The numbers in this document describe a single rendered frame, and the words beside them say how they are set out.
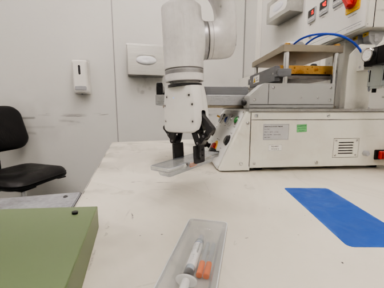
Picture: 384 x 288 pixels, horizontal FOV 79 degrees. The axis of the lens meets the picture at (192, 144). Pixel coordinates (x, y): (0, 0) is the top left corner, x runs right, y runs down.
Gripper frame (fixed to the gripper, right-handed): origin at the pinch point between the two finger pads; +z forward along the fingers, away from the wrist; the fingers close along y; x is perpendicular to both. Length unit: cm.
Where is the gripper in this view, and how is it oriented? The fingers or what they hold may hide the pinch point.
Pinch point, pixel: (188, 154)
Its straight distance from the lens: 53.4
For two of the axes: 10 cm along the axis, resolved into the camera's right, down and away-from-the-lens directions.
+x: 6.7, -1.4, 7.3
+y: 7.4, 0.7, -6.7
